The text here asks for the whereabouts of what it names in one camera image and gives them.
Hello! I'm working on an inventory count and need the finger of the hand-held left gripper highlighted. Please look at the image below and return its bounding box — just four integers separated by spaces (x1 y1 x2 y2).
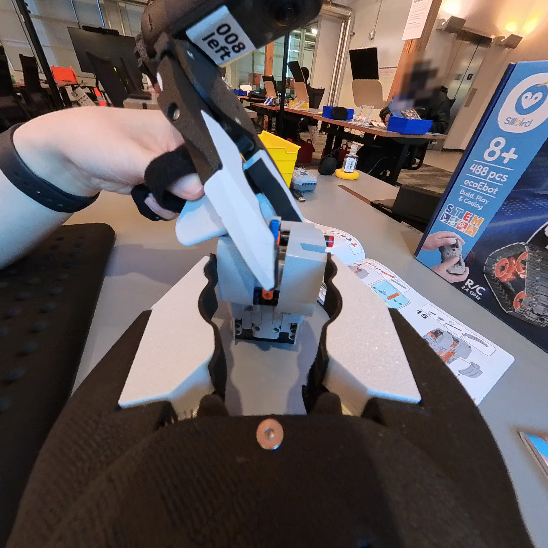
241 149 305 223
200 110 280 293

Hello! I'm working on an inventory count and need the grey brick robot model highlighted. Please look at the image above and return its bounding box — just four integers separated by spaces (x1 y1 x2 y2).
216 218 335 345

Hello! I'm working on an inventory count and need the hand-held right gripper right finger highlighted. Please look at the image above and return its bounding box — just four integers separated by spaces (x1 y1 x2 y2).
306 253 423 412

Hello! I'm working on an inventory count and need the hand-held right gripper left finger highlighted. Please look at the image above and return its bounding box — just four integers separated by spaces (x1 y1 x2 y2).
117 255 228 412

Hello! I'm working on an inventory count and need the blue leaflet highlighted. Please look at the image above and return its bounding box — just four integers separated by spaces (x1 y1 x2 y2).
518 430 548 472

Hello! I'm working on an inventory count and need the yellow plastic bin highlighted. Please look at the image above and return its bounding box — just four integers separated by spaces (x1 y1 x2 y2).
257 130 301 185

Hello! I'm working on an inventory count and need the grey brick hub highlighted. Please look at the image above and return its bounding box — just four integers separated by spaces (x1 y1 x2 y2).
291 168 319 192

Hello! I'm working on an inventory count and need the person's left forearm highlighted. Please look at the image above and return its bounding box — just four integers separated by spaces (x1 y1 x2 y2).
0 171 75 270

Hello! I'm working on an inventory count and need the black wristband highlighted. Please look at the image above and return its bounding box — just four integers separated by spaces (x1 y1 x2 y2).
0 123 100 213

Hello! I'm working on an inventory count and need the black monitor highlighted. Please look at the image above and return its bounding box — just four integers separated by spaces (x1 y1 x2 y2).
68 27 144 92

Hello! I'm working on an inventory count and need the open instruction booklet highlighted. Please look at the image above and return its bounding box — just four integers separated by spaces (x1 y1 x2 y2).
306 223 515 405

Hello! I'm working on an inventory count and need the blue robot kit box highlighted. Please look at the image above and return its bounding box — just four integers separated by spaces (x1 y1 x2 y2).
414 62 548 354

